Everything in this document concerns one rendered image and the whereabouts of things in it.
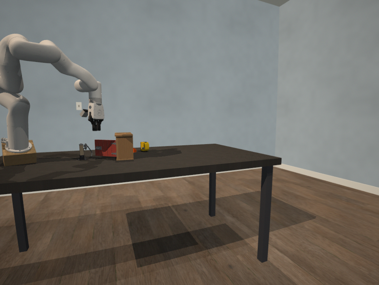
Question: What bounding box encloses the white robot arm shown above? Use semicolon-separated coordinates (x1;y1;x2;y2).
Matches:
0;34;102;153

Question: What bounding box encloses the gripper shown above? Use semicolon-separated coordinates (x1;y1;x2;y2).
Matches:
88;102;104;131

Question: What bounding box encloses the tan wooden cabinet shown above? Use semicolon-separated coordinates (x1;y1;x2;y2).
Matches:
95;132;134;160

